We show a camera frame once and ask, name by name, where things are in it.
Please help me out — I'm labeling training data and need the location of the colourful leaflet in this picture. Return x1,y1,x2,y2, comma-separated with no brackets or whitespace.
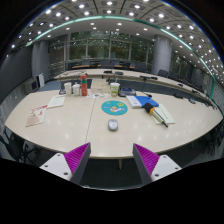
87,93,108,99

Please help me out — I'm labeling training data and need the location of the black yellow handheld microphone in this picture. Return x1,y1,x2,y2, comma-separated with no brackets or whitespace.
143,103,168,126

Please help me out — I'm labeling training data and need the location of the white mug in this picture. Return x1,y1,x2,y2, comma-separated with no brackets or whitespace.
72,84,81,96

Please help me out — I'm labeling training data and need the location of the round teal mouse pad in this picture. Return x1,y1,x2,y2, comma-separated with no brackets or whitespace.
101,101,128,116

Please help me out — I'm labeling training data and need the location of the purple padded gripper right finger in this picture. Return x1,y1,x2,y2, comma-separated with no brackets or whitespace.
133,144,181,185

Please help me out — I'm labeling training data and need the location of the white booklet on folder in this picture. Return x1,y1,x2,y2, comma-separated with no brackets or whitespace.
126,96,142,108

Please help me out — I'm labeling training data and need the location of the grey computer mouse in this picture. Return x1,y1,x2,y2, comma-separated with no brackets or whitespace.
108,119,118,131

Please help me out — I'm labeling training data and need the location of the brown cardboard box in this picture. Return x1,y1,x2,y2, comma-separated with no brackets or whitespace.
91,79,110,93

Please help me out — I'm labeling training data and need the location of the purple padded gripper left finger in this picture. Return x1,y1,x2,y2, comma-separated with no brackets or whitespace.
41,143,91,185

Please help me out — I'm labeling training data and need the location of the white box appliance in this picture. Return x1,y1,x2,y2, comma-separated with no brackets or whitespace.
36,73,45,88

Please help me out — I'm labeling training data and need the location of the green white paper cup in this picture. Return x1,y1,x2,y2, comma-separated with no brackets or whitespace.
110,83,120,97

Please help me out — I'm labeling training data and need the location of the blue folder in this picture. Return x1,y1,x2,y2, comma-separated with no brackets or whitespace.
135,96,159,108

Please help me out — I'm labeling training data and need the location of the grey round pillar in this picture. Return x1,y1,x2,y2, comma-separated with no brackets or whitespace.
152,35,172,74

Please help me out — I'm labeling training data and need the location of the white cup left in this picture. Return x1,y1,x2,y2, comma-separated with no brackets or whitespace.
64,82,72,96

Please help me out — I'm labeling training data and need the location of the grey desk phone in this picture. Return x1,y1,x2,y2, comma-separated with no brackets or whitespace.
118,88,136,97

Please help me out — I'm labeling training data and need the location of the red beige brochure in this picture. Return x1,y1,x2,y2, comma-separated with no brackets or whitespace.
26,105,47,127

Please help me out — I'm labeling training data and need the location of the white paper booklet left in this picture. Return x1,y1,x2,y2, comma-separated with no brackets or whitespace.
48,96,65,108

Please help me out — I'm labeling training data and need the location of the red water bottle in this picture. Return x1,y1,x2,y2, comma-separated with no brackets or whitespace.
80,74,88,96

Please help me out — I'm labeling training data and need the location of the black office chair left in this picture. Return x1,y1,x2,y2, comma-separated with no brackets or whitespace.
0,128,39,165

